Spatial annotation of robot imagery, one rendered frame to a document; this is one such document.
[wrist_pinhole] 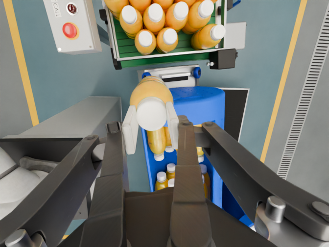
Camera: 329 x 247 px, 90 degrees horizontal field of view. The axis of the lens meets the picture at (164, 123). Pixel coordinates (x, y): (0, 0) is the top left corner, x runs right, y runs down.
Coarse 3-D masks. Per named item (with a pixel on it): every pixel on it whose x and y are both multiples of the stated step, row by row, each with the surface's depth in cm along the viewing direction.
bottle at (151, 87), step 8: (144, 80) 29; (152, 80) 27; (160, 80) 31; (136, 88) 25; (144, 88) 23; (152, 88) 23; (160, 88) 24; (136, 96) 23; (144, 96) 22; (152, 96) 22; (160, 96) 23; (168, 96) 24; (136, 104) 23
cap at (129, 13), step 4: (124, 8) 44; (128, 8) 44; (132, 8) 44; (124, 12) 44; (128, 12) 44; (132, 12) 45; (124, 16) 45; (128, 16) 45; (132, 16) 45; (136, 16) 46; (124, 20) 46; (128, 20) 45; (132, 20) 45
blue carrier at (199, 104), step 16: (176, 96) 49; (192, 96) 47; (208, 96) 45; (224, 96) 48; (176, 112) 42; (192, 112) 42; (208, 112) 44; (224, 112) 51; (144, 144) 55; (176, 160) 79; (208, 160) 72
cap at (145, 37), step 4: (144, 32) 46; (148, 32) 47; (140, 36) 47; (144, 36) 47; (148, 36) 47; (140, 40) 47; (144, 40) 47; (148, 40) 47; (144, 44) 47; (148, 44) 48
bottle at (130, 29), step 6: (120, 12) 48; (138, 12) 48; (120, 18) 48; (138, 18) 48; (120, 24) 50; (126, 24) 48; (132, 24) 48; (138, 24) 49; (126, 30) 51; (132, 30) 50; (138, 30) 52; (132, 36) 58
